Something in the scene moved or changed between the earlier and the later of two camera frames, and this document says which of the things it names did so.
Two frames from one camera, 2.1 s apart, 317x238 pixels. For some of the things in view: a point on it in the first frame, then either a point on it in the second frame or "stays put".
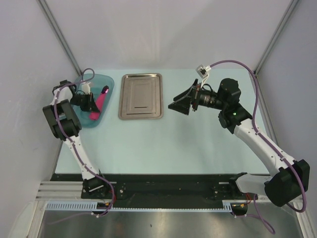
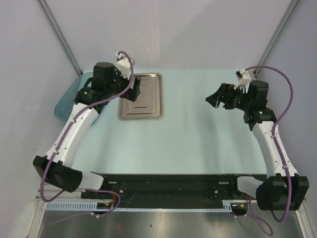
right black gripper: x=183 y=106 → x=226 y=89
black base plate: x=157 y=188 stays put
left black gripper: x=90 y=105 → x=132 y=92
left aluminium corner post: x=57 y=32 stays put
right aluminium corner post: x=285 y=19 stays put
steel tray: x=140 y=96 stays put
